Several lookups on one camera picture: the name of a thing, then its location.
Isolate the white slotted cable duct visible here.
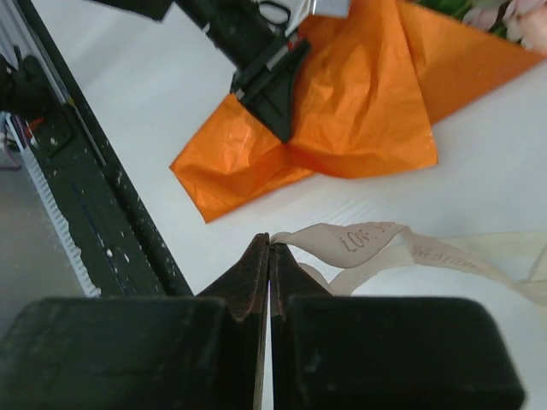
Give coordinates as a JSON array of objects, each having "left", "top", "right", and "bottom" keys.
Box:
[{"left": 1, "top": 113, "right": 101, "bottom": 297}]

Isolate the fake flower bouquet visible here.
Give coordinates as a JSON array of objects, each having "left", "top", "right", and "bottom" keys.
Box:
[{"left": 415, "top": 0, "right": 546, "bottom": 56}]

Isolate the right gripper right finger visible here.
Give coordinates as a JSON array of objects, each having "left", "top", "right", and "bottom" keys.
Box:
[{"left": 268, "top": 244, "right": 525, "bottom": 409}]

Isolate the orange wrapping paper sheet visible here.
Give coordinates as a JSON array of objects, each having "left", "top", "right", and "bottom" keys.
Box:
[{"left": 171, "top": 1, "right": 546, "bottom": 222}]

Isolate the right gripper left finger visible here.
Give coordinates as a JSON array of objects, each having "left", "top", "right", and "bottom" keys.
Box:
[{"left": 1, "top": 234, "right": 269, "bottom": 409}]

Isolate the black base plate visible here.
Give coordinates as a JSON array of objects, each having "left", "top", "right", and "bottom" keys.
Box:
[{"left": 1, "top": 1, "right": 191, "bottom": 297}]

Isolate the cream ribbon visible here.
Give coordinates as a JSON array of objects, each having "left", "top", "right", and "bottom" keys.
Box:
[{"left": 272, "top": 222, "right": 546, "bottom": 308}]

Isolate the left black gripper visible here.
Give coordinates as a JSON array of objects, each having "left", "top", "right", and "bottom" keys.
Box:
[{"left": 103, "top": 0, "right": 310, "bottom": 143}]

